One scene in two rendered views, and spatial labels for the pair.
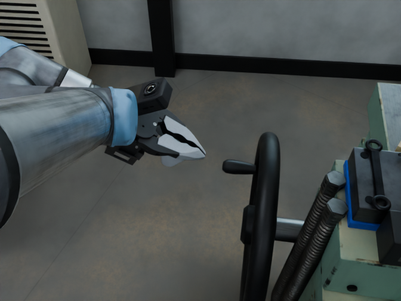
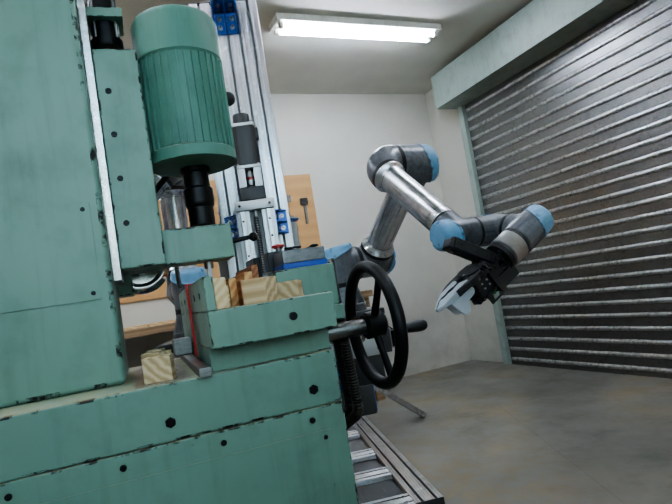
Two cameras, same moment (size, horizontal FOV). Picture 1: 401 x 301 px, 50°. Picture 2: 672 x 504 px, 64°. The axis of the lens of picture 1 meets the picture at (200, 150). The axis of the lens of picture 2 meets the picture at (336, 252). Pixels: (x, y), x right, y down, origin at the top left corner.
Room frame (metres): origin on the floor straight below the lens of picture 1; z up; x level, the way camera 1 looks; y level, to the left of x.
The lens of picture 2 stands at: (1.35, -0.73, 0.90)
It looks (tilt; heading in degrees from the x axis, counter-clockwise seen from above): 4 degrees up; 151
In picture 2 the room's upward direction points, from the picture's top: 9 degrees counter-clockwise
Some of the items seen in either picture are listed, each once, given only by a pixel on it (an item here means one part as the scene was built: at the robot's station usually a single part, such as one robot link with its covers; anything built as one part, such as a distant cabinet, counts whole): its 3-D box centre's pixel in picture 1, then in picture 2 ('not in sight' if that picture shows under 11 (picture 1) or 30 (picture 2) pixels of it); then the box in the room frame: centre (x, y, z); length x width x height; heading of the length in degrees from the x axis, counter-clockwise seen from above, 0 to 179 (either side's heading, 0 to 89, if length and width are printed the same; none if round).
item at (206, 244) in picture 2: not in sight; (196, 249); (0.27, -0.44, 1.03); 0.14 x 0.07 x 0.09; 81
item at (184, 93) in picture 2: not in sight; (184, 96); (0.27, -0.42, 1.35); 0.18 x 0.18 x 0.31
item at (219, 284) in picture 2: not in sight; (201, 299); (0.23, -0.44, 0.92); 0.60 x 0.02 x 0.05; 171
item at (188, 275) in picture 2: not in sight; (190, 287); (-0.42, -0.30, 0.98); 0.13 x 0.12 x 0.14; 174
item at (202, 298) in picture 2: not in sight; (192, 300); (0.22, -0.46, 0.93); 0.60 x 0.02 x 0.06; 171
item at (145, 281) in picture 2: not in sight; (140, 266); (0.13, -0.53, 1.02); 0.12 x 0.03 x 0.12; 81
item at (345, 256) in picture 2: not in sight; (339, 263); (-0.25, 0.17, 0.98); 0.13 x 0.12 x 0.14; 87
